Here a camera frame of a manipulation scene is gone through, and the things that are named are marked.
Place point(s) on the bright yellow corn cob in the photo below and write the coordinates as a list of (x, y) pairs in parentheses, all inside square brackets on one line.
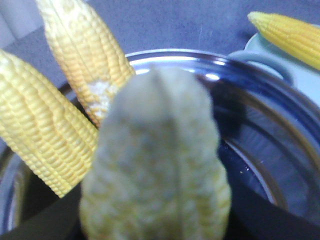
[(54, 139), (293, 36)]

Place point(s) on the pale yellow corn cob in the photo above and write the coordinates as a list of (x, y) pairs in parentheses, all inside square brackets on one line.
[(156, 174)]

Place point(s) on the green round plate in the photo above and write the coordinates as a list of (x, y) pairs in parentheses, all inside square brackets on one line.
[(303, 77)]

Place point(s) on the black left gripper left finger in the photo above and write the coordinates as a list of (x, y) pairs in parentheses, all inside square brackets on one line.
[(60, 221)]

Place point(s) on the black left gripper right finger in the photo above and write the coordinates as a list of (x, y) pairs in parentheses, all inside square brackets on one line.
[(254, 218)]

